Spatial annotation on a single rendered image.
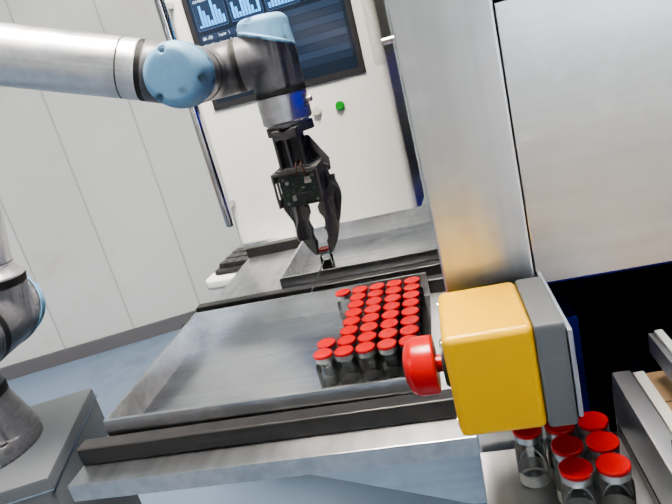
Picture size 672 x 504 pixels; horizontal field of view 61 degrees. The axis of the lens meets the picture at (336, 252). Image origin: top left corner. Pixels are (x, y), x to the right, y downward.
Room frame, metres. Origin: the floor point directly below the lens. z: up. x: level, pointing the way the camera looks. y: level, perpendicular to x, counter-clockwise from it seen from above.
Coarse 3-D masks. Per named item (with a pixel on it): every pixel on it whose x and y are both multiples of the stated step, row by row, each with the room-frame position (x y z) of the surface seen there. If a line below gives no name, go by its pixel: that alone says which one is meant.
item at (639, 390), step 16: (656, 336) 0.35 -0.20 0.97; (656, 352) 0.34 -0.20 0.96; (624, 384) 0.35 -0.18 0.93; (640, 384) 0.35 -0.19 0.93; (656, 384) 0.35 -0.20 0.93; (624, 400) 0.34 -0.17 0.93; (640, 400) 0.33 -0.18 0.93; (656, 400) 0.33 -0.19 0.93; (624, 416) 0.35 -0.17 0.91; (640, 416) 0.32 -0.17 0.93; (656, 416) 0.31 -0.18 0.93; (624, 432) 0.35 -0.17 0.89; (640, 432) 0.31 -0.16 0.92; (656, 432) 0.30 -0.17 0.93; (640, 448) 0.32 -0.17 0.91; (656, 448) 0.29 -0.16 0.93; (640, 464) 0.32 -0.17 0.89; (656, 464) 0.29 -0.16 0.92; (656, 480) 0.29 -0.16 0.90; (656, 496) 0.29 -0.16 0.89
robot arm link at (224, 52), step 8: (232, 40) 0.87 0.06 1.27; (208, 48) 0.83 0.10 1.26; (216, 48) 0.86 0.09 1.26; (224, 48) 0.86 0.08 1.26; (232, 48) 0.85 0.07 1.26; (216, 56) 0.82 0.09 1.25; (224, 56) 0.85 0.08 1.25; (232, 56) 0.85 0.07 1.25; (224, 64) 0.84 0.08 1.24; (232, 64) 0.85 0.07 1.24; (224, 72) 0.83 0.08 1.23; (232, 72) 0.85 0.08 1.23; (224, 80) 0.83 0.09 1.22; (232, 80) 0.85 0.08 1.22; (240, 80) 0.85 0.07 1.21; (224, 88) 0.85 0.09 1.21; (232, 88) 0.86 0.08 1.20; (240, 88) 0.86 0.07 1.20; (216, 96) 0.83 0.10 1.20; (224, 96) 0.88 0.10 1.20
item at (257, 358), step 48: (336, 288) 0.74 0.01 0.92; (192, 336) 0.76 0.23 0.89; (240, 336) 0.74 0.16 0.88; (288, 336) 0.70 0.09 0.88; (336, 336) 0.66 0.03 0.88; (144, 384) 0.62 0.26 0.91; (192, 384) 0.64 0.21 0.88; (240, 384) 0.61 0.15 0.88; (288, 384) 0.58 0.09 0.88; (384, 384) 0.47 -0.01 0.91
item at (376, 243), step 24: (384, 216) 1.06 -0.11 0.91; (408, 216) 1.06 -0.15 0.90; (360, 240) 1.05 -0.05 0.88; (384, 240) 1.01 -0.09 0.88; (408, 240) 0.97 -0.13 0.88; (432, 240) 0.94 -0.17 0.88; (288, 264) 0.91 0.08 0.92; (312, 264) 0.98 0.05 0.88; (336, 264) 0.94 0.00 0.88; (360, 264) 0.82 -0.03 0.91; (384, 264) 0.81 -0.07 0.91; (408, 264) 0.80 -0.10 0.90
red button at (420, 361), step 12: (420, 336) 0.35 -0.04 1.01; (408, 348) 0.34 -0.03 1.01; (420, 348) 0.34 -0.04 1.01; (432, 348) 0.34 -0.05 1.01; (408, 360) 0.34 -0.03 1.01; (420, 360) 0.33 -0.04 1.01; (432, 360) 0.33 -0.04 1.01; (408, 372) 0.33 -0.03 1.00; (420, 372) 0.33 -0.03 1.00; (432, 372) 0.33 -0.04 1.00; (408, 384) 0.34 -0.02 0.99; (420, 384) 0.33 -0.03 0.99; (432, 384) 0.33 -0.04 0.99
